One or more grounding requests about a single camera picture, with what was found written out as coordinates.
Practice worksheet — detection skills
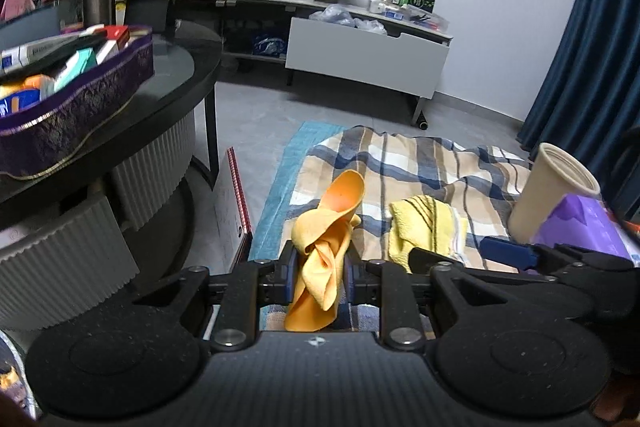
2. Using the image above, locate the orange cloth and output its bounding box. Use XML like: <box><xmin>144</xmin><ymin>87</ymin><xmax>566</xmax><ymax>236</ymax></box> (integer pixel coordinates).
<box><xmin>284</xmin><ymin>170</ymin><xmax>364</xmax><ymax>333</ymax></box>

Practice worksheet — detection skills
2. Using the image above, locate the yellow striped towel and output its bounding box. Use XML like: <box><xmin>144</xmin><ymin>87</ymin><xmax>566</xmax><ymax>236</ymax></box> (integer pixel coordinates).
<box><xmin>388</xmin><ymin>195</ymin><xmax>469</xmax><ymax>272</ymax></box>

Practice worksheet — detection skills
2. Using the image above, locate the purple tissue pack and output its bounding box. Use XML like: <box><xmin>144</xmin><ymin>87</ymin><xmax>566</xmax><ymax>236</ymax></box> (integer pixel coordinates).
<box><xmin>529</xmin><ymin>194</ymin><xmax>639</xmax><ymax>268</ymax></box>

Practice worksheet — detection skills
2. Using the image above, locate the plaid blanket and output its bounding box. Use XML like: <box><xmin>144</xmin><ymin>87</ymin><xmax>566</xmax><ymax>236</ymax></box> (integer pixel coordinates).
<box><xmin>282</xmin><ymin>127</ymin><xmax>529</xmax><ymax>329</ymax></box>

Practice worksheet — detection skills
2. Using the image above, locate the beige cylindrical bin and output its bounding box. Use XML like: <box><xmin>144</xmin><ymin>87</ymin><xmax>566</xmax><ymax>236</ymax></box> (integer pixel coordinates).
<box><xmin>508</xmin><ymin>142</ymin><xmax>601</xmax><ymax>243</ymax></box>

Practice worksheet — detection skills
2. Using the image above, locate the blue curtain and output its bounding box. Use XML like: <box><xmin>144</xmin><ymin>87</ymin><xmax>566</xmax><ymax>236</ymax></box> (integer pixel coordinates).
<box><xmin>518</xmin><ymin>0</ymin><xmax>639</xmax><ymax>218</ymax></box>

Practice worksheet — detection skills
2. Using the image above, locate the round black coffee table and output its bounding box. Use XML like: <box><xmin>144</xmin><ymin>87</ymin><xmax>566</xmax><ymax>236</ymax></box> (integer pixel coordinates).
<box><xmin>1</xmin><ymin>21</ymin><xmax>221</xmax><ymax>332</ymax></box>

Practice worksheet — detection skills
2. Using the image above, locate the grey tv cabinet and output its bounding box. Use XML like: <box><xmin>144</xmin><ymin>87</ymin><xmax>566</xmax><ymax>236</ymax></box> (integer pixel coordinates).
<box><xmin>175</xmin><ymin>0</ymin><xmax>452</xmax><ymax>129</ymax></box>

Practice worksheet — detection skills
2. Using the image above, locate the purple snack tray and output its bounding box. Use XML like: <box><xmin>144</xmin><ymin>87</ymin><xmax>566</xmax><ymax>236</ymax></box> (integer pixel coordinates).
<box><xmin>1</xmin><ymin>26</ymin><xmax>154</xmax><ymax>180</ymax></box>

